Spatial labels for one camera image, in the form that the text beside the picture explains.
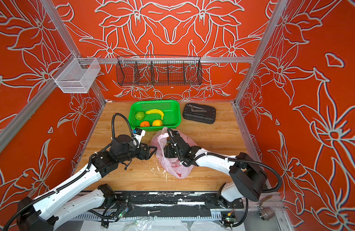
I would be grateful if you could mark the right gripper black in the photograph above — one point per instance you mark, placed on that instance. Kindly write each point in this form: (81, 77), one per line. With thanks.
(167, 151)

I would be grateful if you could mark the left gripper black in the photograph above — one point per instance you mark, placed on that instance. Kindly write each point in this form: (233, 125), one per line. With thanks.
(143, 155)

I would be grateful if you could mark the pink plastic bag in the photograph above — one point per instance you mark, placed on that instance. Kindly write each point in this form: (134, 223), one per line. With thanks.
(171, 165)

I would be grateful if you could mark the yellow lemon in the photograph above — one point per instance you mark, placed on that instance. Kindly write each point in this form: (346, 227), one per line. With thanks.
(157, 123)

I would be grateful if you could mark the orange fruit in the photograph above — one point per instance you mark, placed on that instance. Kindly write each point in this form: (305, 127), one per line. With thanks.
(144, 124)

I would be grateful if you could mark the green lime fruit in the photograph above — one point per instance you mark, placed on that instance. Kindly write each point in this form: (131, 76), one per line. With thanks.
(139, 115)

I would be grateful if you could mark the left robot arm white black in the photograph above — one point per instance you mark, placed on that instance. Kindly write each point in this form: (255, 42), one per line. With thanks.
(54, 208)

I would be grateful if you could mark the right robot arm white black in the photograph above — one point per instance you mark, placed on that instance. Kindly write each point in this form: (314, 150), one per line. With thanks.
(248, 176)

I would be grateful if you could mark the black tool case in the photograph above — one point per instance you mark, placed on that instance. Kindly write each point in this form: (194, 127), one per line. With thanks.
(199, 113)

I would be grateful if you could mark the green plastic basket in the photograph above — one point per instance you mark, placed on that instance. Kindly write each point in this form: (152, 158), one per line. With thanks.
(171, 109)

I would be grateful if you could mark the yellow banana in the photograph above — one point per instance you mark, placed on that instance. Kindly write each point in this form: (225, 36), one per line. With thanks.
(156, 111)

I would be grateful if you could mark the metal cylinder fitting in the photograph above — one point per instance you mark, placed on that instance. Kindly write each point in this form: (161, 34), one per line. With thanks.
(266, 213)

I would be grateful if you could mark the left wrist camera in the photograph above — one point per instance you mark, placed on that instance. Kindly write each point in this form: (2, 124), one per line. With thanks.
(137, 135)

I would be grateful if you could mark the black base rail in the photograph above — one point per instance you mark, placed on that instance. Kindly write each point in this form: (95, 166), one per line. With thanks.
(183, 205)

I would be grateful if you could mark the black wire basket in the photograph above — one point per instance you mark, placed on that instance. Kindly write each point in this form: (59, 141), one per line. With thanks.
(160, 70)

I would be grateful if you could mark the clear plastic wall bin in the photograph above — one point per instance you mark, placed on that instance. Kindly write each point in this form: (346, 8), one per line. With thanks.
(74, 77)

